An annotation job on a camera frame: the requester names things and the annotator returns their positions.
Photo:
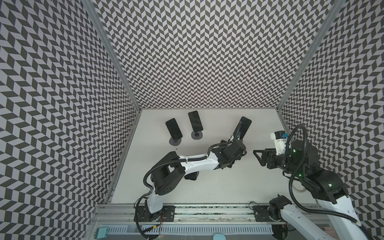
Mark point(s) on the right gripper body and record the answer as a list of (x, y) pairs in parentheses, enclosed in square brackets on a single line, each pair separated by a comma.
[(268, 157)]

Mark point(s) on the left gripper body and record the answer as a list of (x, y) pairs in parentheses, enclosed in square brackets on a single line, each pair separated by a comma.
[(224, 146)]

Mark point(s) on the black phone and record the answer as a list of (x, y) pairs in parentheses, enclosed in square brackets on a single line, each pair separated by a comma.
[(174, 129), (192, 176), (241, 129), (195, 121)]

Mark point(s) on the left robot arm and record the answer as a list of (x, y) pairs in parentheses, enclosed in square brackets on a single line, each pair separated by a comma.
[(166, 174)]

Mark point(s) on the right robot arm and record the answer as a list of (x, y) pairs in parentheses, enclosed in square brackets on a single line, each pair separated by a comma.
[(300, 161)]

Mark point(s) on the back left round stand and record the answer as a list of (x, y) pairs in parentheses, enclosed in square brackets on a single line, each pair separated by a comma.
[(174, 142)]

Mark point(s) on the tape roll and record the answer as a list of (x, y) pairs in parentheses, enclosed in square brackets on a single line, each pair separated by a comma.
[(298, 187)]

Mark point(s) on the teal round button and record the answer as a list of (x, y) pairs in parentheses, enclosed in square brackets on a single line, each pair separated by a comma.
[(218, 236)]

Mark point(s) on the teal box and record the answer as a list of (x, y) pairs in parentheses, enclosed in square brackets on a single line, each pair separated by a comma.
[(101, 233)]

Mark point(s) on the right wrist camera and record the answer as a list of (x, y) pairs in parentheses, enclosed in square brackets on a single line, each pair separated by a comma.
[(280, 141)]

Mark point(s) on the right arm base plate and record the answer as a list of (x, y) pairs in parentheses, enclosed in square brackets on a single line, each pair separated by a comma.
[(267, 214)]

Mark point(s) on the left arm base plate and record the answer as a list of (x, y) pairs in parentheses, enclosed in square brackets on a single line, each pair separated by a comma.
[(166, 214)]

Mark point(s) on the white slotted cable duct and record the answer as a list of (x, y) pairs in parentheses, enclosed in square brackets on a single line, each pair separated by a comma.
[(194, 230)]

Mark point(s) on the aluminium front rail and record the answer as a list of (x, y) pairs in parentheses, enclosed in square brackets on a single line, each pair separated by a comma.
[(184, 214)]

